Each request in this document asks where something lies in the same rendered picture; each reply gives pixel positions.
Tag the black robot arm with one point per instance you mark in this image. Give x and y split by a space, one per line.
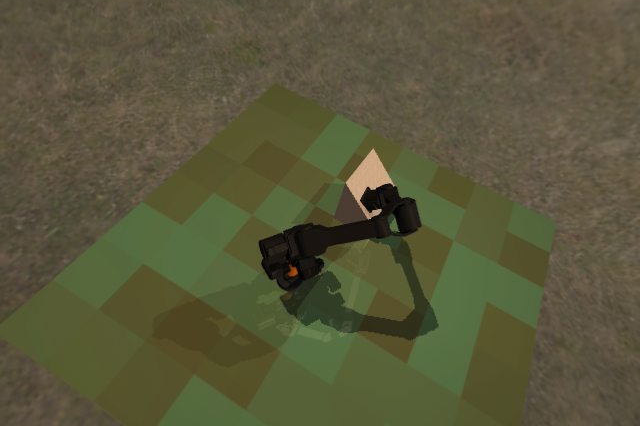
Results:
310 239

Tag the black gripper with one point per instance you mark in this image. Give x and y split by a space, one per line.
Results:
278 266

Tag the orange knob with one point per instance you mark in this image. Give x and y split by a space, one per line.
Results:
293 271

